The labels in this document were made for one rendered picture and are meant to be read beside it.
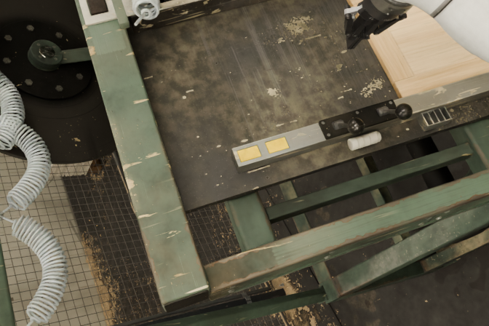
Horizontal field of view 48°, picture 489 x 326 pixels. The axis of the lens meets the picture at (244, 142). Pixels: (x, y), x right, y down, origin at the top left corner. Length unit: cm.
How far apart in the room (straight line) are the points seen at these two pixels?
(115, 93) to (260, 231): 46
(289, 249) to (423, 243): 95
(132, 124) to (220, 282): 40
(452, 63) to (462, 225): 64
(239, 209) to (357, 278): 107
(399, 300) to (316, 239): 201
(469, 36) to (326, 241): 54
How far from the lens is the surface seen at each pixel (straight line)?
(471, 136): 155
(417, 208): 131
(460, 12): 94
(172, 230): 116
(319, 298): 234
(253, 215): 132
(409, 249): 213
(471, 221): 198
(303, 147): 131
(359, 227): 126
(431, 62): 155
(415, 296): 315
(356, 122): 123
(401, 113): 128
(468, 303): 299
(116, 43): 138
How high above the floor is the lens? 250
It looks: 39 degrees down
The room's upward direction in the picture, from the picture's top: 92 degrees counter-clockwise
